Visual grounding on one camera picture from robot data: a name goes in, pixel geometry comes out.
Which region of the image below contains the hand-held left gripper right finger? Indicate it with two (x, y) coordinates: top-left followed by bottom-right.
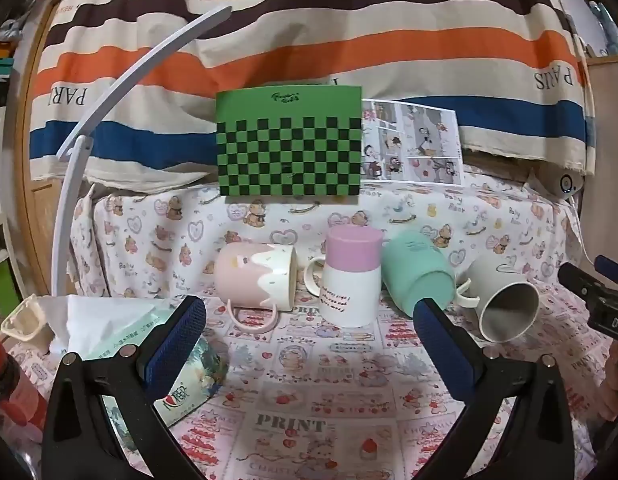
(414, 297), (574, 480)

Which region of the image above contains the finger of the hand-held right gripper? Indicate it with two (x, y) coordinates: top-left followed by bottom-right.
(594, 255), (618, 292)
(558, 262), (606, 311)

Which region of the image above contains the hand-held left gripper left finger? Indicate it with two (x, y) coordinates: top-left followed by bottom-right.
(41, 296), (208, 480)

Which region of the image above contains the grey cup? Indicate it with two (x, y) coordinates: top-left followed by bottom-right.
(454, 252), (540, 344)

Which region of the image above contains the mint green cup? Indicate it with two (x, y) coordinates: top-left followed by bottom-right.
(381, 230), (458, 319)

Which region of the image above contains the pink cup with white drip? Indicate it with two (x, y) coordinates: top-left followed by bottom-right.
(214, 242), (296, 332)

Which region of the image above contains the white cup with pink band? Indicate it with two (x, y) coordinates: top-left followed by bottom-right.
(305, 226), (386, 327)

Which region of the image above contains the tissue pack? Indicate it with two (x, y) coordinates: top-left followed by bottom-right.
(51, 295), (230, 428)

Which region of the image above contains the white round device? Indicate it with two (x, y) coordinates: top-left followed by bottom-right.
(530, 162), (586, 200)

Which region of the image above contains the white bear print cloth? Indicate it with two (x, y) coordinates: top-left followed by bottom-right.
(69, 179), (587, 321)

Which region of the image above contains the pink printed tablecloth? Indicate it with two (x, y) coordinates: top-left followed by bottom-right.
(4, 280), (617, 480)

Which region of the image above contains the cream plastic holder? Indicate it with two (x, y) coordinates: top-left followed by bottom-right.
(0, 296), (56, 357)

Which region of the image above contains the red-capped bottle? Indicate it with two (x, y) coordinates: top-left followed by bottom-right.
(0, 332), (48, 443)

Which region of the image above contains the comic strip sheet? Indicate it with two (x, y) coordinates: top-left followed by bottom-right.
(361, 99), (464, 185)

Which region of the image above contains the green checkered board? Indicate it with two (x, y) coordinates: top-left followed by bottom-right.
(215, 85), (364, 205)

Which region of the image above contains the striped cloth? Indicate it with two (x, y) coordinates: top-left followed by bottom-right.
(29, 0), (597, 196)

